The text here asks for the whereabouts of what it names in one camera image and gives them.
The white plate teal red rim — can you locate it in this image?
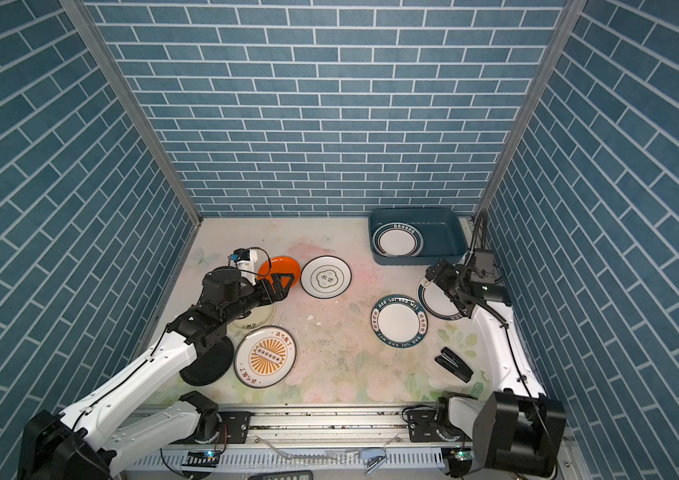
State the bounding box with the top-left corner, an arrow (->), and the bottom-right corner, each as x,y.
371,222 -> 425,258

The cream plate green edge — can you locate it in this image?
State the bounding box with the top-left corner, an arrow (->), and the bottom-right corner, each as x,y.
231,304 -> 277,330

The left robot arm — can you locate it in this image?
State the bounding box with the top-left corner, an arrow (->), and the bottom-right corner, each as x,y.
17,266 -> 295,479

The white plate orange sunburst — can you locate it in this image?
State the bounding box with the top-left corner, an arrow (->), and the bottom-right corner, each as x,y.
234,326 -> 297,389

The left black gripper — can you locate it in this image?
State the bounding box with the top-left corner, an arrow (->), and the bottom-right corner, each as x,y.
220,272 -> 295,327

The white plate teal lettered rim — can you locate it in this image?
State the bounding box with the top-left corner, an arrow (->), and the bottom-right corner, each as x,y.
369,295 -> 429,349

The white plate clover emblem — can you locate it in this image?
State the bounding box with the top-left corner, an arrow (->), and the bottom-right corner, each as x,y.
301,255 -> 353,299

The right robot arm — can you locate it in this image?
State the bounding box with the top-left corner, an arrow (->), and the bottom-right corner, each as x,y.
423,249 -> 567,479

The orange plastic plate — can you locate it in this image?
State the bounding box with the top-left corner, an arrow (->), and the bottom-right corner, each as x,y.
258,256 -> 302,287

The white plate teal red band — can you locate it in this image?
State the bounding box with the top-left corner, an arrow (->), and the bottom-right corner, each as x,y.
417,279 -> 463,321

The teal plastic bin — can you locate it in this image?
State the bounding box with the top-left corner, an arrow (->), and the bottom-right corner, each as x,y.
369,208 -> 469,266

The black round plate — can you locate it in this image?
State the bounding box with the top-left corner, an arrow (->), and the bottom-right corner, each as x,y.
180,337 -> 235,386

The aluminium mounting rail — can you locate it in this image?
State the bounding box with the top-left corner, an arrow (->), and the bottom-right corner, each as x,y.
60,404 -> 593,480

